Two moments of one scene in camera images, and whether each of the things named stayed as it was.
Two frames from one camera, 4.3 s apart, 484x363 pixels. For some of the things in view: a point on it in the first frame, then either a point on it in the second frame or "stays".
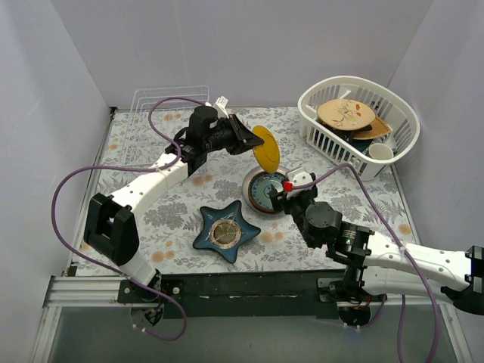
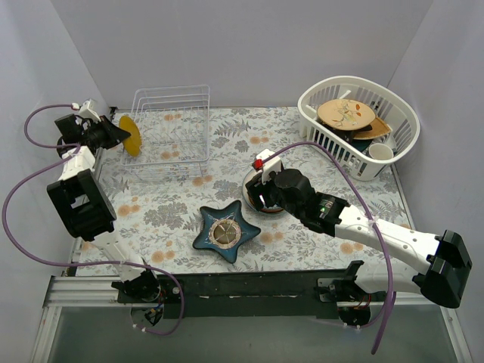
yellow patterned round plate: (267, 155) -> (132, 144)
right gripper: (284, 200) -> (261, 190)
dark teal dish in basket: (361, 144) stays
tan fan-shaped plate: (380, 128) stays
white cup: (380, 151) stays
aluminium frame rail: (63, 291) stays
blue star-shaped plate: (224, 230) stays
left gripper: (234, 133) -> (105, 132)
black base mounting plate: (262, 294) stays
